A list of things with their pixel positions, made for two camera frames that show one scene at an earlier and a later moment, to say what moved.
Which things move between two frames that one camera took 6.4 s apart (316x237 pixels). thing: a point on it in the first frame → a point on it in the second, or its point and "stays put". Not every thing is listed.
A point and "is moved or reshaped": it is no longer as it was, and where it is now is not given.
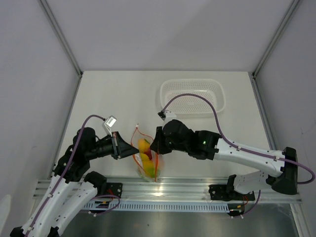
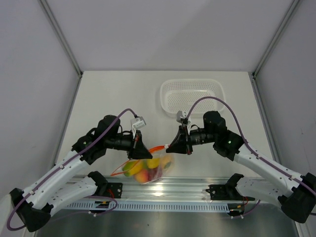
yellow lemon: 143,145 is moved or reshaped
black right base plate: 223,192 stays put
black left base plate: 107,188 stays put
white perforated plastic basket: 193,106 stays put
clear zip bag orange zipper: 148,161 is moved or reshaped
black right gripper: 157,145 → 179,145
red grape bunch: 148,153 is moved or reshaped
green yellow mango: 148,167 → 132,168
